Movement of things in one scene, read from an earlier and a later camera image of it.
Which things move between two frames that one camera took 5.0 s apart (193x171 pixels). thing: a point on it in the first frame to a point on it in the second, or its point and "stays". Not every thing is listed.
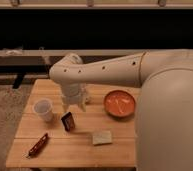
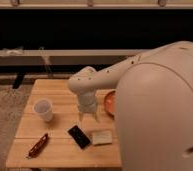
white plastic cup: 44,107 stays
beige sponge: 104,138 stays
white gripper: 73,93 to 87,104
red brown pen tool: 38,145 stays
